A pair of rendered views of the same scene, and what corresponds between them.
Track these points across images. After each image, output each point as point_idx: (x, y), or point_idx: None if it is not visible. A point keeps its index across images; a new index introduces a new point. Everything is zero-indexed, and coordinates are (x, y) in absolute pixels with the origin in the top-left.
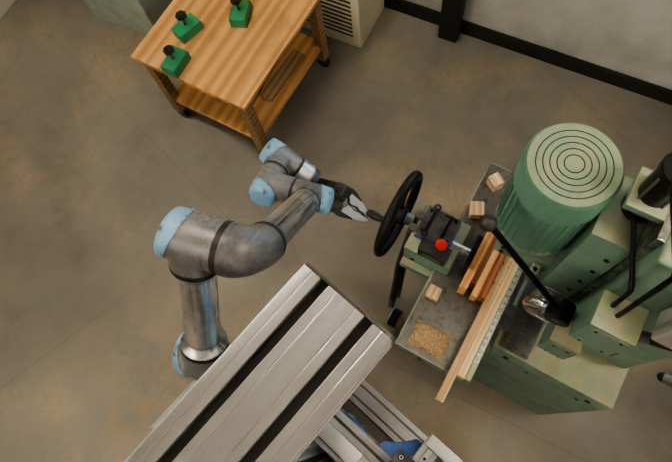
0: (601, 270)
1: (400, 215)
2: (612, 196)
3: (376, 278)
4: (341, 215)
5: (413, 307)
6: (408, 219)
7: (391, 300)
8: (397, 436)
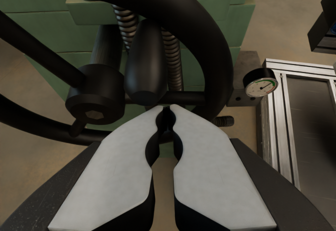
0: None
1: (102, 70)
2: None
3: (166, 214)
4: (301, 204)
5: (173, 168)
6: (105, 60)
7: (226, 119)
8: (284, 112)
